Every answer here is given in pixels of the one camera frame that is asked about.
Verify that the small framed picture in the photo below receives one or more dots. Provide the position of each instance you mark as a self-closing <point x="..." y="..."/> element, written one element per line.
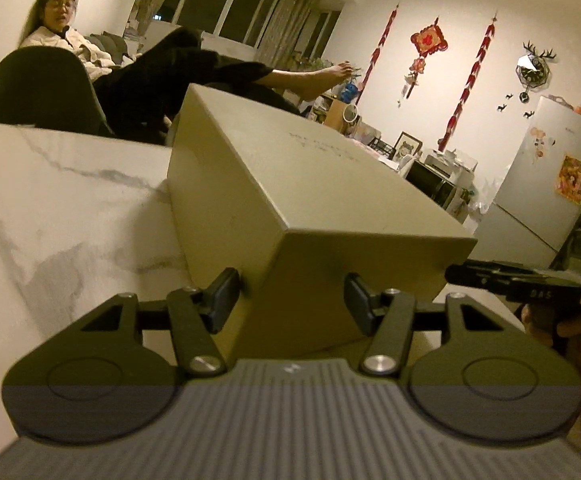
<point x="409" y="145"/>

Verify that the red knot wall ornament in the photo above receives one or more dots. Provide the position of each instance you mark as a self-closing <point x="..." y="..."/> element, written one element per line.
<point x="428" y="42"/>

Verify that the antler wall clock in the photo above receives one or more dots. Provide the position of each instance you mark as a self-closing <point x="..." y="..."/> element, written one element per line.
<point x="533" y="70"/>

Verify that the patterned curtain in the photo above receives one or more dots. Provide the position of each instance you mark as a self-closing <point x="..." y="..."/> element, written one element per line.
<point x="290" y="20"/>

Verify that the colourful fridge sticker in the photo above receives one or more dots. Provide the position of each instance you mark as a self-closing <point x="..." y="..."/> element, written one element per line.
<point x="575" y="180"/>

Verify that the white fridge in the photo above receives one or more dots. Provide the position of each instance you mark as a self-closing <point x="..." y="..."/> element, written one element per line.
<point x="540" y="185"/>

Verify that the dark sofa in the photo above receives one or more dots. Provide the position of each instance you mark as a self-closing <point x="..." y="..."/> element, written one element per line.
<point x="110" y="47"/>

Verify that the white marble desktop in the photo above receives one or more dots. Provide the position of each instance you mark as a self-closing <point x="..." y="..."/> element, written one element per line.
<point x="70" y="210"/>

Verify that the black microwave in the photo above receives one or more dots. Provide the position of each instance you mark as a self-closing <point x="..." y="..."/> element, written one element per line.
<point x="430" y="182"/>

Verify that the dark shell chair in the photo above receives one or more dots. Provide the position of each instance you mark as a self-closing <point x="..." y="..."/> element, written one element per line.
<point x="35" y="85"/>

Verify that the person's right hand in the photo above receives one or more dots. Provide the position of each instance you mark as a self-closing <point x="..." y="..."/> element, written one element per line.
<point x="540" y="325"/>

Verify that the round table mirror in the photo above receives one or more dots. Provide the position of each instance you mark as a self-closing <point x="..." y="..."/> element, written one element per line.
<point x="351" y="117"/>

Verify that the beige cardboard box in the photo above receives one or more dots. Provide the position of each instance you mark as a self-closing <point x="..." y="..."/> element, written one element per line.
<point x="280" y="185"/>

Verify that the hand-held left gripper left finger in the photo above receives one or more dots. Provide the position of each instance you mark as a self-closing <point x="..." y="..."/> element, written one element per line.
<point x="225" y="300"/>

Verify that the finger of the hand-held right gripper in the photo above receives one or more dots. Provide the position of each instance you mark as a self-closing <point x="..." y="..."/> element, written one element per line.
<point x="475" y="277"/>

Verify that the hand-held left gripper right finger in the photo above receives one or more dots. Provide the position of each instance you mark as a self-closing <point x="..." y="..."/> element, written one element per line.
<point x="360" y="305"/>

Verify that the wooden low cabinet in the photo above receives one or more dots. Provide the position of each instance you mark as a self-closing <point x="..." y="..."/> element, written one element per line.
<point x="335" y="115"/>

